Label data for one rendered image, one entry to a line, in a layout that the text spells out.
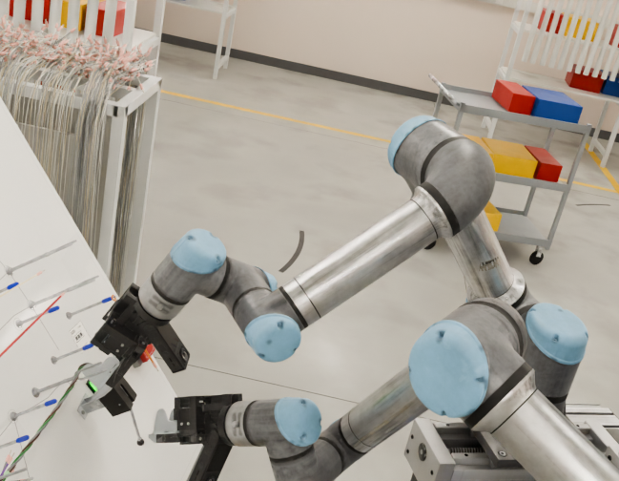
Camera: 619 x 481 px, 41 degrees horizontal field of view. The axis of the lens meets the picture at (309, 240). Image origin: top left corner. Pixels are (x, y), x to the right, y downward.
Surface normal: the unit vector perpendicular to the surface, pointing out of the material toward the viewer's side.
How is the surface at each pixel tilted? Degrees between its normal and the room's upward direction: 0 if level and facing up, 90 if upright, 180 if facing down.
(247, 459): 0
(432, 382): 87
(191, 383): 0
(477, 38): 90
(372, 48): 90
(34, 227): 52
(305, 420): 58
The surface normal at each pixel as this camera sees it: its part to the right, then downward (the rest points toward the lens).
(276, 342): 0.39, 0.44
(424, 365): -0.62, 0.16
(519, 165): 0.04, 0.41
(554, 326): 0.25, -0.83
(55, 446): 0.89, -0.36
